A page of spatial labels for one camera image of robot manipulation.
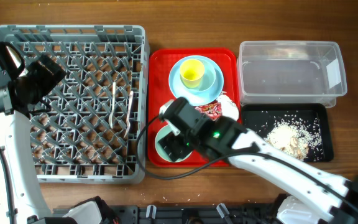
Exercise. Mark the rice food waste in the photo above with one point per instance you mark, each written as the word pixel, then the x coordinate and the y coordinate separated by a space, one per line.
pixel 294 132

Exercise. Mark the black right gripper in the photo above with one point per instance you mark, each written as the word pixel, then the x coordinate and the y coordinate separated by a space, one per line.
pixel 172 145

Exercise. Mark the black waste tray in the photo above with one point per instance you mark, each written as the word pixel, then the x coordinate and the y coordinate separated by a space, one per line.
pixel 318 108

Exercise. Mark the clear plastic bin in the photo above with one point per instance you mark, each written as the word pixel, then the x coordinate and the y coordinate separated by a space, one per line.
pixel 290 71

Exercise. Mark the light blue plate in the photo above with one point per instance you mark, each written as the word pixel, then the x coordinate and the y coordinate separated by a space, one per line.
pixel 205 98

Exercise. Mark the yellow plastic cup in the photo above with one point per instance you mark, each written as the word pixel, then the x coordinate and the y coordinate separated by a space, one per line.
pixel 191 72

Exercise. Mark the white plastic fork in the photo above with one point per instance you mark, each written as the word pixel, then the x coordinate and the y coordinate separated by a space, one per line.
pixel 113 101

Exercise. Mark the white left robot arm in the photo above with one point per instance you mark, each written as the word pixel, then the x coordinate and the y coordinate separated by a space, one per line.
pixel 21 200

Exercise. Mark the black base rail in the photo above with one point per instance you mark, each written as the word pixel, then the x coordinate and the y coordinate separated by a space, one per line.
pixel 248 213

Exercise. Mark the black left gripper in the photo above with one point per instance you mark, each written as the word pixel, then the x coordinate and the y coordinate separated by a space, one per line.
pixel 50 81

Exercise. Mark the white plastic spoon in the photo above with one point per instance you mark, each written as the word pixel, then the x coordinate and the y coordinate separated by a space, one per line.
pixel 129 107

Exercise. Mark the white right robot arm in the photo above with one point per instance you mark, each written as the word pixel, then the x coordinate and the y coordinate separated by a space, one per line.
pixel 315 196

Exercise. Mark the white napkin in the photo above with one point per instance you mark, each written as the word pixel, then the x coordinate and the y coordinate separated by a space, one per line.
pixel 228 107

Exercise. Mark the red plastic tray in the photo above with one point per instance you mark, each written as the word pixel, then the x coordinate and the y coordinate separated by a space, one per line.
pixel 160 64

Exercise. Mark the green bowl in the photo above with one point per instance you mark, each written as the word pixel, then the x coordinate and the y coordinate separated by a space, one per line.
pixel 162 137

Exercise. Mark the grey dishwasher rack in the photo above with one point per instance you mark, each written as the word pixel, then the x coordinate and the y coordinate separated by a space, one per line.
pixel 70 137

